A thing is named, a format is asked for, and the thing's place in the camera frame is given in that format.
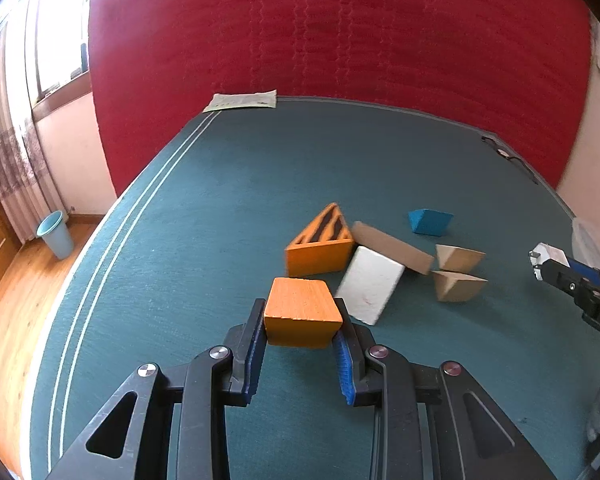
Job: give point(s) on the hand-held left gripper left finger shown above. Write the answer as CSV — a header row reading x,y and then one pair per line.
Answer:
x,y
254,365

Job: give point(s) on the red quilted mattress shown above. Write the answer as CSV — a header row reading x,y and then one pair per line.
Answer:
x,y
330,35

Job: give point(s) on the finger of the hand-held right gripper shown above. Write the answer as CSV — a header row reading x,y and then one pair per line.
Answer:
x,y
582,267
562,280

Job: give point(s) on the tan triangular wooden block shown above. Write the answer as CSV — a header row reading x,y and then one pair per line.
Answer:
x,y
455,287
460,259

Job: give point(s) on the window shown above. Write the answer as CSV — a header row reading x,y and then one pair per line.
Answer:
x,y
60,35

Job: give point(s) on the orange black-striped wedge block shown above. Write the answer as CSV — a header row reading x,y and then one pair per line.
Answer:
x,y
315,260

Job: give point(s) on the black wristwatch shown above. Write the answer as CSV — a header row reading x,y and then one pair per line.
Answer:
x,y
505,152

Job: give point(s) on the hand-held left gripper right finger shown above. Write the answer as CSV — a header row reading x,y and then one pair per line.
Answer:
x,y
342,365

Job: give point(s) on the patterned curtain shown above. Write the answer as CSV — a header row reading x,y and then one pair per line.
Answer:
x,y
15,150

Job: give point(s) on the printed paper sheet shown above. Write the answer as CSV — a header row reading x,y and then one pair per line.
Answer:
x,y
240,101

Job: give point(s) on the brown wooden block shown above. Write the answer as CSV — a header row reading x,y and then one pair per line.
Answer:
x,y
395,250

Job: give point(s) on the plain orange wooden block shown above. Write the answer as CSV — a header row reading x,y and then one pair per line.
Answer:
x,y
300,305

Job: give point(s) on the white rectangular block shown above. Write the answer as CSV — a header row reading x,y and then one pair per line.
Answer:
x,y
370,280

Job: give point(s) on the blue wooden block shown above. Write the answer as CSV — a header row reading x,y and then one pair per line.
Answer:
x,y
430,222

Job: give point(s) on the light blue waste bin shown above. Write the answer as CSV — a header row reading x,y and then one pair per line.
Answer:
x,y
55,237

